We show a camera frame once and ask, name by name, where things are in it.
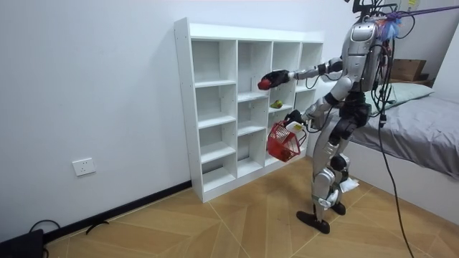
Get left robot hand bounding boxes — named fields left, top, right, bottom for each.
left=284, top=109, right=308, bottom=134

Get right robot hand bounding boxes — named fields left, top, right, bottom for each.
left=260, top=69, right=291, bottom=90

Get red wire basket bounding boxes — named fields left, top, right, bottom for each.
left=266, top=120, right=308, bottom=163

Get robot legs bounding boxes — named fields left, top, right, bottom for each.
left=296, top=102, right=372, bottom=236

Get white cubby shelf unit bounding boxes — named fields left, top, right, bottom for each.
left=174, top=16, right=326, bottom=204

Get robot body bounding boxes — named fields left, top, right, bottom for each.
left=339, top=0, right=395, bottom=127

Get white crumpled paper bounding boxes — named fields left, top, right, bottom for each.
left=339, top=177, right=360, bottom=194

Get pale green pillow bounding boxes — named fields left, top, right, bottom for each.
left=364, top=82, right=435, bottom=116

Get grey bed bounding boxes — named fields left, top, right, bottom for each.
left=308, top=80, right=459, bottom=226

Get brown cardboard box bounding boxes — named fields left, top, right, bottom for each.
left=389, top=58, right=427, bottom=82

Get black box device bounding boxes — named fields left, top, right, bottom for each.
left=0, top=229, right=45, bottom=258

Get black floor cable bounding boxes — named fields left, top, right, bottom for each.
left=377, top=113, right=416, bottom=258

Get cable bundle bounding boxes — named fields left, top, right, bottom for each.
left=374, top=3, right=459, bottom=41

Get white wall socket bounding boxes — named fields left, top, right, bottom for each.
left=71, top=157, right=97, bottom=177

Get black strap on floor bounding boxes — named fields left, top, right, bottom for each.
left=85, top=221, right=110, bottom=236

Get thin black looped cable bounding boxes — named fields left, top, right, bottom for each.
left=28, top=219, right=62, bottom=258

